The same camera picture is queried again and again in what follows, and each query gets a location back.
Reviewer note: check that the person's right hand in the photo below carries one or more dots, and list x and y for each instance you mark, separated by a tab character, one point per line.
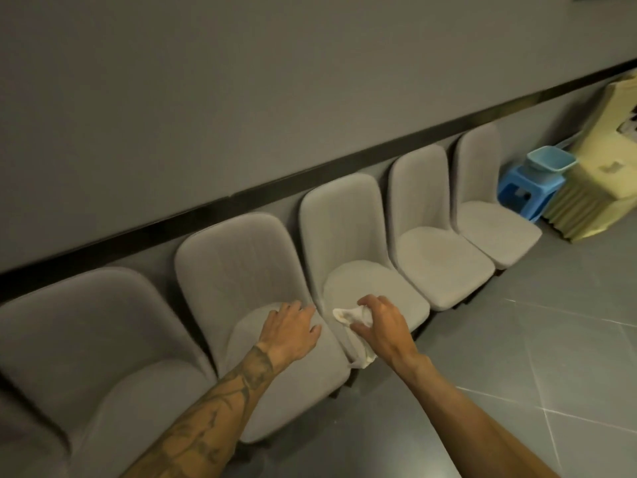
385	333

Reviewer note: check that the person's left hand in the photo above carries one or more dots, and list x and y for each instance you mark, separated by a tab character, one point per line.
286	333

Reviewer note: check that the person's left thumb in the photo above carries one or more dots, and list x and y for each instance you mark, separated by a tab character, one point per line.
313	331

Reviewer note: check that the person's right thumb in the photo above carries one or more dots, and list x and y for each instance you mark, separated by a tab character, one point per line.
359	327

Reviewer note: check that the white cleaning cloth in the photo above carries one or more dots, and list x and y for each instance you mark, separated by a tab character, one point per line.
362	349

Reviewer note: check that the person's left forearm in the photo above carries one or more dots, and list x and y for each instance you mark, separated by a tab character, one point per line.
214	418

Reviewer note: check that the person's right forearm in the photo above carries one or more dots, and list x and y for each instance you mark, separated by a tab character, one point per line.
463	423

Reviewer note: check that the grey upholstered chair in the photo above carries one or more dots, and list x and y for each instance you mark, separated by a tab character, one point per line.
343	223
438	253
99	343
492	223
229	273

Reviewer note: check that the blue plastic stool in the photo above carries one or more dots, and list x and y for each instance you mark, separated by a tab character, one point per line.
517	196

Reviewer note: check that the light blue plastic basin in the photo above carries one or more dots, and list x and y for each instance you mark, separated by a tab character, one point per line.
551	161

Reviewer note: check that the stack of yellow plastic chairs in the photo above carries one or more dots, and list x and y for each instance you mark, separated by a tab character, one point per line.
597	184

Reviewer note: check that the black wall trim strip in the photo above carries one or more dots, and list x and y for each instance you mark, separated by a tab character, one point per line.
149	233

